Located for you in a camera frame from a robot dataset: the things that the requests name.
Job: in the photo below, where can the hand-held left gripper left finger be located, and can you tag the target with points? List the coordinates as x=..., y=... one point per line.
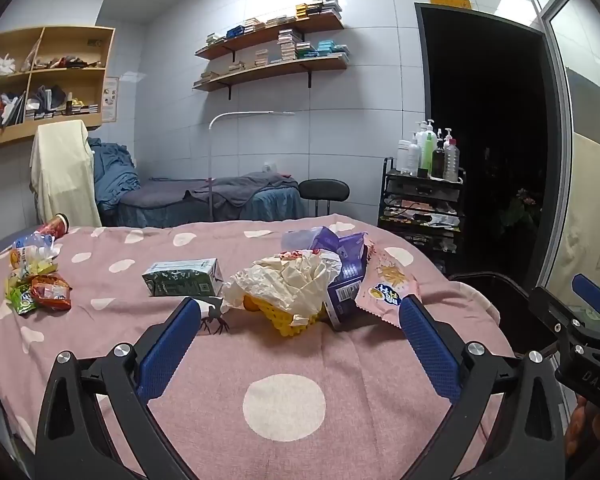
x=170, y=345

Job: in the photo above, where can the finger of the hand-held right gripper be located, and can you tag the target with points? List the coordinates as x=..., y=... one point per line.
x=550, y=307
x=590, y=290

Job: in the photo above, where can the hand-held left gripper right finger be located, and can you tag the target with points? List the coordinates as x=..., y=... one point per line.
x=427, y=345

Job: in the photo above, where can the dark brown waste bin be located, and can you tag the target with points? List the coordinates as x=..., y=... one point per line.
x=505, y=310

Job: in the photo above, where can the green drink carton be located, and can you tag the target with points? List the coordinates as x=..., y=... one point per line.
x=180, y=277

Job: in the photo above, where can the pink snack packet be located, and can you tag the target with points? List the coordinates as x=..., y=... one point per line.
x=387, y=285

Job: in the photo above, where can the orange fruit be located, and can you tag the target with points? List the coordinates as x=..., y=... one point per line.
x=252, y=302

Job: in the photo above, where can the purple printed packet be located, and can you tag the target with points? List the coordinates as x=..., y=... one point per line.
x=347, y=270

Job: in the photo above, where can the yellow foam fruit net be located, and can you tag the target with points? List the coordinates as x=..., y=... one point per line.
x=285, y=325

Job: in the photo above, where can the white paper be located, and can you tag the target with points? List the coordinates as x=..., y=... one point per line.
x=290, y=280

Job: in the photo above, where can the lilac plastic bag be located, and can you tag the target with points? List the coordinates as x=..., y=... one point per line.
x=310, y=240

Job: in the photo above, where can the person's right hand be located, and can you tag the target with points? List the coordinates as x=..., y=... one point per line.
x=580, y=425

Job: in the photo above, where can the pink polka-dot blanket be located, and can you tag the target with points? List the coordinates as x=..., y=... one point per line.
x=280, y=350

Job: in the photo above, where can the potted plant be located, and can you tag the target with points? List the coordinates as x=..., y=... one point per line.
x=522, y=200

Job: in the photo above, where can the red snack packet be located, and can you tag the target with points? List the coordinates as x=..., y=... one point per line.
x=50, y=292

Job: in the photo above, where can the black mesh cart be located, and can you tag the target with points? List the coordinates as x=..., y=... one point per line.
x=420, y=195

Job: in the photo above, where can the green snack packet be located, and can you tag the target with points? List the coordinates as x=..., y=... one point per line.
x=22, y=300

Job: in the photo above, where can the yellow snack packet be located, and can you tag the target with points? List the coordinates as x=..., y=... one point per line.
x=35, y=267

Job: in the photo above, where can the massage bed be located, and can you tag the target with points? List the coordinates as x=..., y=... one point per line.
x=260, y=207

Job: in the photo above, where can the red cylindrical can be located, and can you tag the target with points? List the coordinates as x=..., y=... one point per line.
x=55, y=227

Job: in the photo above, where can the plastic bottle colourful label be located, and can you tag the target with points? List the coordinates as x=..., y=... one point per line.
x=30, y=250

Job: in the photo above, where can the grey blanket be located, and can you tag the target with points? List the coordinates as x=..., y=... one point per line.
x=240, y=187

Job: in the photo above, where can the dark brown bottle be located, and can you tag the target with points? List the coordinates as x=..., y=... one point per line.
x=438, y=162

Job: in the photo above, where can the blue bedding pile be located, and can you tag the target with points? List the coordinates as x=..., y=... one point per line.
x=112, y=170

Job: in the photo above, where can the black round stool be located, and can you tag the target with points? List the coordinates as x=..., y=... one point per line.
x=324, y=190

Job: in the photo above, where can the white lotion bottle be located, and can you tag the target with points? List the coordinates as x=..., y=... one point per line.
x=407, y=157

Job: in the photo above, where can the green pump bottle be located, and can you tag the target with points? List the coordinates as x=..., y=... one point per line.
x=428, y=152

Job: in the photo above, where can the small white bottle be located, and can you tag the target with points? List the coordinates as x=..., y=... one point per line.
x=268, y=167

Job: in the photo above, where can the cream towel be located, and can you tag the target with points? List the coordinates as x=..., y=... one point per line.
x=62, y=170

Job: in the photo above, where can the white floor lamp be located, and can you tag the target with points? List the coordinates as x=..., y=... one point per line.
x=270, y=114

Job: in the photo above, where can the wooden cubby shelf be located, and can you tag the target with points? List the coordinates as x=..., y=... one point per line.
x=5, y=139

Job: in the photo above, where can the yellow door sign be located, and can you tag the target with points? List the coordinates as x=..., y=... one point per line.
x=450, y=1

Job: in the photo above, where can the white plastic bag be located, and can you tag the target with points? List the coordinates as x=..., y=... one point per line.
x=1, y=67

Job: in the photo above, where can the row of small boxes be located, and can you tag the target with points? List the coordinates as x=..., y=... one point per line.
x=325, y=7

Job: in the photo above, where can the glass door metal frame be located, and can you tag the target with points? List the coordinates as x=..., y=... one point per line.
x=590, y=185

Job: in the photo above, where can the wall poster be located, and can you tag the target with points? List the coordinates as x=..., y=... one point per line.
x=110, y=100

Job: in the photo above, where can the wooden wall shelf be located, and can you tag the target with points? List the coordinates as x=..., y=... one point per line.
x=280, y=74
x=280, y=39

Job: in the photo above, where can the wall shelves with boxes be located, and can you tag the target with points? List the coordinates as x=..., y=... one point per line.
x=290, y=42

